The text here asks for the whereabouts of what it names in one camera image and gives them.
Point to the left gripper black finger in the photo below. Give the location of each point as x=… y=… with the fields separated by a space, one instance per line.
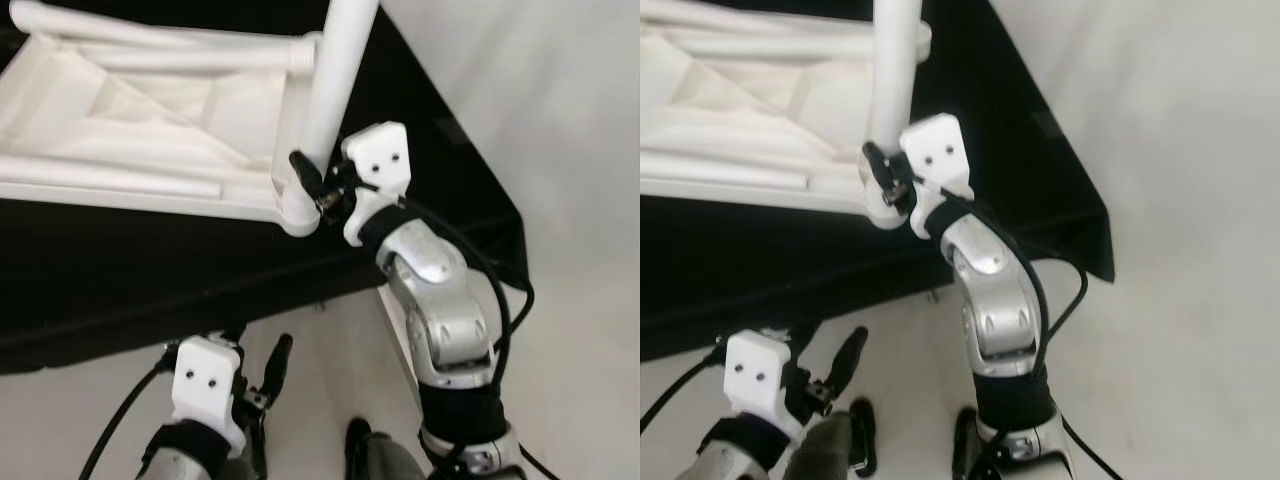
x=848 y=360
x=279 y=362

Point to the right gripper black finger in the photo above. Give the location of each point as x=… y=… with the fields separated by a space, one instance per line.
x=877 y=168
x=305 y=175

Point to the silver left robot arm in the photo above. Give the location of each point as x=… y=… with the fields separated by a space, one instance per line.
x=735 y=465
x=185 y=465

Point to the black robot left foot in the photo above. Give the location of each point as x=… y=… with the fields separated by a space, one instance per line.
x=865 y=430

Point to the black robot foot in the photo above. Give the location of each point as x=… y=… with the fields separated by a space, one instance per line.
x=963 y=435
x=865 y=430
x=356 y=445

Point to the grey robot left leg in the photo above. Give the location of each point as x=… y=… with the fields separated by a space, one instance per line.
x=825 y=460

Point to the black tablecloth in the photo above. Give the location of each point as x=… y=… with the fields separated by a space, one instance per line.
x=150 y=270
x=780 y=270

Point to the black robot right foot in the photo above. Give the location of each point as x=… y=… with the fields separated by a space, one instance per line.
x=963 y=435
x=356 y=445

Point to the white plastic table top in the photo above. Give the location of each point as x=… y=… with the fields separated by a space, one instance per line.
x=120 y=120
x=740 y=110

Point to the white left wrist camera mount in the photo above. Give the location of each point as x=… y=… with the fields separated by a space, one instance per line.
x=758 y=370
x=205 y=375

